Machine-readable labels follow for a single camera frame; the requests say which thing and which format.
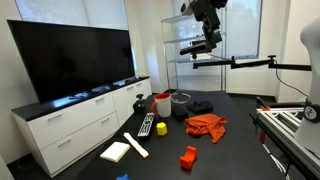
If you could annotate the blue plastic object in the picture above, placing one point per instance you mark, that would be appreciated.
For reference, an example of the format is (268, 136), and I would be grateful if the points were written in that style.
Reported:
(123, 177)

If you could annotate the large black television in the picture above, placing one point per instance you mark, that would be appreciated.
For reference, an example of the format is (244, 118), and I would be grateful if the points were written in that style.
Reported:
(73, 56)

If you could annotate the white sticky note pad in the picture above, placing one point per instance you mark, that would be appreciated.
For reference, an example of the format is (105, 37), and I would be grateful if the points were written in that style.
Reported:
(115, 151)

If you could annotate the white mug with red inside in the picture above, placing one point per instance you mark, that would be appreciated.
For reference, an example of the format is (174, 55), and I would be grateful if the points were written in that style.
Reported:
(164, 105)

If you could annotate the white cabinet with black top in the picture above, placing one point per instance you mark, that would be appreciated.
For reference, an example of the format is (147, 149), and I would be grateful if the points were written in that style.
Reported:
(73, 123)

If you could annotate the black rectangular case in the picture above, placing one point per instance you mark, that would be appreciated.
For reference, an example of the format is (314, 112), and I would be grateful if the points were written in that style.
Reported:
(180, 112)

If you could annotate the black ball head mount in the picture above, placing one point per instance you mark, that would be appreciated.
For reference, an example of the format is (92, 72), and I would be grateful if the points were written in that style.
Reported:
(139, 105)

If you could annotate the window with white blind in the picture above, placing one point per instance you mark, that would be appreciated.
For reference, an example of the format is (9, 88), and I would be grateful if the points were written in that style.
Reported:
(73, 11)

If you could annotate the black camera on boom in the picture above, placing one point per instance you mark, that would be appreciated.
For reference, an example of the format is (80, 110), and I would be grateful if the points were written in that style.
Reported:
(193, 49)

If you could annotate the yellow block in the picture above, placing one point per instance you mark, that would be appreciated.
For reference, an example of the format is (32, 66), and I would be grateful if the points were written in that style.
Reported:
(162, 129)

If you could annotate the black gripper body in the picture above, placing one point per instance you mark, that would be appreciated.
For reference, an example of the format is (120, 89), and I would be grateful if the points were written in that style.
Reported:
(208, 8)

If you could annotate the orange cloth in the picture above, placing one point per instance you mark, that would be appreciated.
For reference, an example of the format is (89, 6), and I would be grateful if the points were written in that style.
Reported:
(204, 126)

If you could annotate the bare glass window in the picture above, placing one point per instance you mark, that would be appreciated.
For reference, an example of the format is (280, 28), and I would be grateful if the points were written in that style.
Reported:
(243, 26)

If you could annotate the flat black pouch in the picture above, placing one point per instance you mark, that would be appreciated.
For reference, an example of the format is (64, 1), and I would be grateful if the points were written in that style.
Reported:
(200, 106)

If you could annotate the orange clamp on frame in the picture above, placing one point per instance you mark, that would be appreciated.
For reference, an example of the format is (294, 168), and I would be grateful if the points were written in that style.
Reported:
(264, 108)

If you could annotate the clear safety glasses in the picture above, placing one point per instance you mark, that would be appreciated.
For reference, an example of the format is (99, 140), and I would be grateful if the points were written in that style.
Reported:
(180, 96)

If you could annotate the black remote control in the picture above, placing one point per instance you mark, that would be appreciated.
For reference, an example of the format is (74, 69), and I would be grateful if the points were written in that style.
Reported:
(146, 124)

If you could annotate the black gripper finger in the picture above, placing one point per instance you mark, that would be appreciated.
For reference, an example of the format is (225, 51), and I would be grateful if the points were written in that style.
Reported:
(208, 35)
(218, 33)

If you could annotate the aluminium extrusion frame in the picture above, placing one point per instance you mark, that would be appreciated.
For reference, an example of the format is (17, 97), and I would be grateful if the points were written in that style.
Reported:
(283, 126)

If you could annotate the orange plastic bracket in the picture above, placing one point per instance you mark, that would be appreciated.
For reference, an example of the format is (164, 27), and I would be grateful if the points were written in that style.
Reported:
(188, 158)

